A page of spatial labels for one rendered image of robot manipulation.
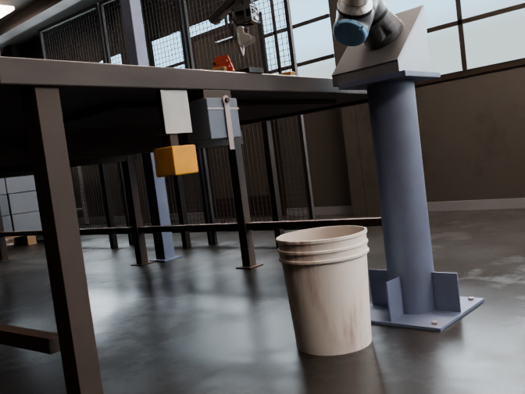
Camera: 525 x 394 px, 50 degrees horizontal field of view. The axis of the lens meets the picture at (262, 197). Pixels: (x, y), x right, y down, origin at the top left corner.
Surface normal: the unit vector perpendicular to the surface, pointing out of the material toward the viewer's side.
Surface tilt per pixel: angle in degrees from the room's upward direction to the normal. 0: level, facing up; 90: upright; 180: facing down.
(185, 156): 90
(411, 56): 90
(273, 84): 90
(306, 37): 90
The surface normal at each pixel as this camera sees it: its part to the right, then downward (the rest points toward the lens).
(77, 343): 0.78, -0.06
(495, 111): -0.66, 0.13
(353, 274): 0.58, 0.04
